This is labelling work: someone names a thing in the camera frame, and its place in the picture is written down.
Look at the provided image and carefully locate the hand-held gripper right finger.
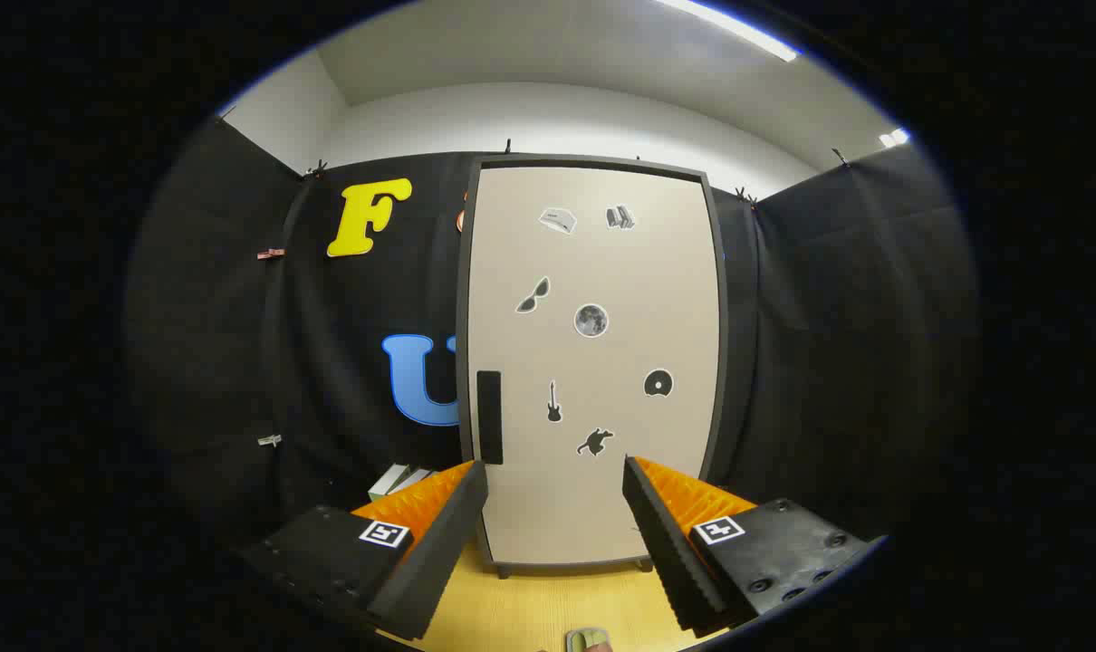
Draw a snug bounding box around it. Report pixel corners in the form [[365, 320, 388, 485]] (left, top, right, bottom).
[[622, 455, 886, 637]]

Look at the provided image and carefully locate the green book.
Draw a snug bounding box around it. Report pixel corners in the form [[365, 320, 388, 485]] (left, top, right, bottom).
[[369, 464, 410, 501]]

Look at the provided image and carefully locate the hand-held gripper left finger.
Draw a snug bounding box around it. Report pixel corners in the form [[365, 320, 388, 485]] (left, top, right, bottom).
[[238, 459, 490, 642]]

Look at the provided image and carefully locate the black backdrop cloth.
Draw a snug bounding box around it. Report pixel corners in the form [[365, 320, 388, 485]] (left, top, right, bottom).
[[122, 113, 979, 580]]

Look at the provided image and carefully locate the black door handle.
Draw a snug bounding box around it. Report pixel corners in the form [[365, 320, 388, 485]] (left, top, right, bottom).
[[476, 370, 504, 465]]

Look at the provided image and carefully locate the grey cabinet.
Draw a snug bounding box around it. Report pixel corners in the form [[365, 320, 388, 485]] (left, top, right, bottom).
[[456, 154, 730, 580]]

